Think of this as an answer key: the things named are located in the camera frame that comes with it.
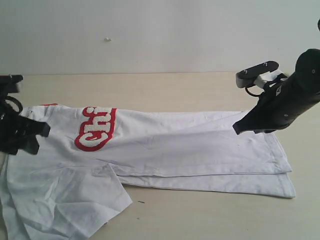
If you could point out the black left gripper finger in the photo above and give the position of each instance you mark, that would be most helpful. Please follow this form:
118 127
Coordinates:
28 127
30 144

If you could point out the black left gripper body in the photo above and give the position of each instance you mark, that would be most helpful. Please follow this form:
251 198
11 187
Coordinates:
10 109

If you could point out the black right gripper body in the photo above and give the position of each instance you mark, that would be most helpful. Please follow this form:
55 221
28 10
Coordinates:
283 103

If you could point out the white t-shirt red lettering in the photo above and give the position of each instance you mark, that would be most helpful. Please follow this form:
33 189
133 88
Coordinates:
75 183

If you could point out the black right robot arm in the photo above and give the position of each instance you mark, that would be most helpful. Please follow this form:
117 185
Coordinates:
307 69

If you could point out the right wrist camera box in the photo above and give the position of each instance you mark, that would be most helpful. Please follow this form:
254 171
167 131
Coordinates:
259 75

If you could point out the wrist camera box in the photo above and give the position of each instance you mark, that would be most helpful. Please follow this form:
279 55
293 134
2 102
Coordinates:
259 75
10 84

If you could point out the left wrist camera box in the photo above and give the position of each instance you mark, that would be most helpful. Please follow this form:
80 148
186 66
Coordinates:
10 84

